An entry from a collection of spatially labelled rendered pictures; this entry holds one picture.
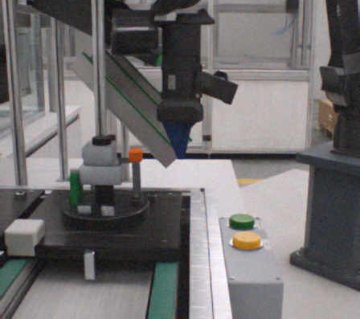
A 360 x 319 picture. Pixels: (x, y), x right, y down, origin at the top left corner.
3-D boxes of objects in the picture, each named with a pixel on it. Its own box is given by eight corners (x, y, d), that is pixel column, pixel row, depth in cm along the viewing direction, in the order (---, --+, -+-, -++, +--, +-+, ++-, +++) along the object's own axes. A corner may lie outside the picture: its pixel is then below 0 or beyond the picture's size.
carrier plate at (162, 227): (182, 201, 87) (182, 190, 87) (178, 261, 64) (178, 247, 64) (53, 198, 88) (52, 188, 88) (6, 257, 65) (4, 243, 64)
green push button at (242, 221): (252, 224, 76) (253, 213, 75) (255, 235, 72) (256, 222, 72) (227, 224, 76) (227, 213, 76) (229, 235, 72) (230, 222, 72)
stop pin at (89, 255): (96, 276, 65) (95, 249, 64) (95, 280, 64) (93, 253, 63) (87, 275, 65) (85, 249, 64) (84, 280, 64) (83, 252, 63)
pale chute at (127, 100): (178, 153, 107) (193, 140, 106) (165, 169, 95) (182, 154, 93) (92, 63, 107) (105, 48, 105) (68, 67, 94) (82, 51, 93)
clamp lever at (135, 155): (144, 194, 76) (142, 148, 74) (143, 198, 74) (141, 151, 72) (121, 194, 76) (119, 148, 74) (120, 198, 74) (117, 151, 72)
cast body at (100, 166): (125, 177, 77) (124, 134, 75) (121, 186, 72) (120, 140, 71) (74, 176, 77) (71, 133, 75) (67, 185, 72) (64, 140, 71)
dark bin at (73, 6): (170, 63, 103) (184, 31, 101) (155, 67, 90) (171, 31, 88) (59, 10, 105) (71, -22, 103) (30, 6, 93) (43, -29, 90)
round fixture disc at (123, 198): (152, 199, 82) (152, 188, 82) (145, 232, 69) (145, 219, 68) (72, 198, 83) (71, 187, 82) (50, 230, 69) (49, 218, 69)
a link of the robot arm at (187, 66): (155, 59, 61) (204, 59, 61) (163, 53, 79) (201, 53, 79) (156, 123, 63) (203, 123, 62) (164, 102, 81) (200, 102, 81)
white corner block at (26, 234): (47, 244, 69) (45, 218, 68) (37, 259, 65) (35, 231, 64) (16, 243, 69) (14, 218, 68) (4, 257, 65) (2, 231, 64)
